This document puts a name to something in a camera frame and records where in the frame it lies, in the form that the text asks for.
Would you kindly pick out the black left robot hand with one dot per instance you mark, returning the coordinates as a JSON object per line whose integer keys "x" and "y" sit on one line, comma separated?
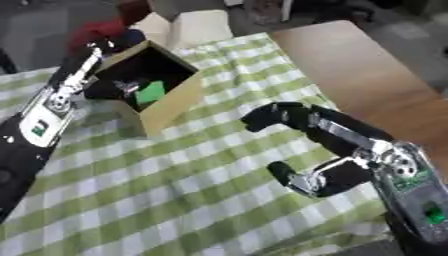
{"x": 74, "y": 68}

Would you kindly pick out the green block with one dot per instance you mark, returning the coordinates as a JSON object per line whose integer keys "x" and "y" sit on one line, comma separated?
{"x": 151, "y": 92}

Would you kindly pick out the cream chair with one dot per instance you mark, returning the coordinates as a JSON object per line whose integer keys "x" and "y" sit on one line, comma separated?
{"x": 195, "y": 28}

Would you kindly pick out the person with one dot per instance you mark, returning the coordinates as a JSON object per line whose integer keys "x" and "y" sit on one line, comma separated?
{"x": 96, "y": 31}

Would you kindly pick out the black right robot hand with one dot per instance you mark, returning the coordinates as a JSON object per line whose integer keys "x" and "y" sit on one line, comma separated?
{"x": 335, "y": 128}

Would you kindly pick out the tan cardboard box black inside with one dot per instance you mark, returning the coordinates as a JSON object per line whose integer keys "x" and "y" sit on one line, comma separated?
{"x": 169, "y": 106}

